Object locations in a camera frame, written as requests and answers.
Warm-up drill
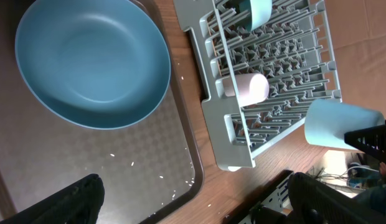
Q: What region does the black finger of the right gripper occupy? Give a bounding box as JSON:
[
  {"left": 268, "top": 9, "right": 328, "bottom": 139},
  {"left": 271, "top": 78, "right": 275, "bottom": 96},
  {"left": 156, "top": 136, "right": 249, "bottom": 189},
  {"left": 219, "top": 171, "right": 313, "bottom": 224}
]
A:
[{"left": 344, "top": 121, "right": 386, "bottom": 164}]

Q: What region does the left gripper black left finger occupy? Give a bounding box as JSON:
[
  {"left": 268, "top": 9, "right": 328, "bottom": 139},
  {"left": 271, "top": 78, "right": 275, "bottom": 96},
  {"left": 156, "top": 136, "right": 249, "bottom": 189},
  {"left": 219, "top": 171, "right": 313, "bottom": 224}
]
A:
[{"left": 0, "top": 174, "right": 105, "bottom": 224}]

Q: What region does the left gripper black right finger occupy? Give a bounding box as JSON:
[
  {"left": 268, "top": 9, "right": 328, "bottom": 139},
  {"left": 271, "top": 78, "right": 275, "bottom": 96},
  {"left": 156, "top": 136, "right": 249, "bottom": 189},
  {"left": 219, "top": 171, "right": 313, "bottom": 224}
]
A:
[{"left": 288, "top": 172, "right": 386, "bottom": 224}]

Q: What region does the light blue cup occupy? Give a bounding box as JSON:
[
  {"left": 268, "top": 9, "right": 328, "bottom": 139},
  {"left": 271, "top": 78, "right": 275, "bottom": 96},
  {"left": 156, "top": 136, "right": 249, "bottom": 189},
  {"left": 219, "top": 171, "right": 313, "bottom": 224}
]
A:
[{"left": 304, "top": 99, "right": 385, "bottom": 150}]

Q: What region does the pink cup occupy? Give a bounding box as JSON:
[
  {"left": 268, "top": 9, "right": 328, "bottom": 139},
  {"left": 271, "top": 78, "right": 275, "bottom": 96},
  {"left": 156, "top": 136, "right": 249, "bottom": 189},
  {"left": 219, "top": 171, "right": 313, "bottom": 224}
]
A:
[{"left": 219, "top": 73, "right": 270, "bottom": 107}]

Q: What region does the dark blue plate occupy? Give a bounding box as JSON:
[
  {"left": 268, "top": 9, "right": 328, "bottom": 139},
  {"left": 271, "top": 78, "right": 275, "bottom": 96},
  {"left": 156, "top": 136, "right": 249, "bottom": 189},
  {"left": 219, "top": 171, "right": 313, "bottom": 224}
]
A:
[{"left": 15, "top": 0, "right": 171, "bottom": 129}]

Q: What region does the grey dishwasher rack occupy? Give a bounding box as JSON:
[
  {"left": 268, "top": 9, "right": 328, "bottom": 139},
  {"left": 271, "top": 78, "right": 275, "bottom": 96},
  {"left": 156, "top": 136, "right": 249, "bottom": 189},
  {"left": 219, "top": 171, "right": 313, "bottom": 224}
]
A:
[{"left": 174, "top": 0, "right": 342, "bottom": 171}]

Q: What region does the brown plastic tray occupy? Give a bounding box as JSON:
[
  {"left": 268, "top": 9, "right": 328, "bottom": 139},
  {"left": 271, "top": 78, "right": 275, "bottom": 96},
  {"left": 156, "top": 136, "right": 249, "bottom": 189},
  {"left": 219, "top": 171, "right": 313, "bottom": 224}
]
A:
[{"left": 0, "top": 1, "right": 203, "bottom": 223}]

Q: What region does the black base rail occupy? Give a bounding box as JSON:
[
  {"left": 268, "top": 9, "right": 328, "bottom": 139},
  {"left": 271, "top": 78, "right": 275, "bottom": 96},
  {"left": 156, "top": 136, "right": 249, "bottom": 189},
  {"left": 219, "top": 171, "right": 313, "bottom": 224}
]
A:
[{"left": 222, "top": 170, "right": 294, "bottom": 223}]

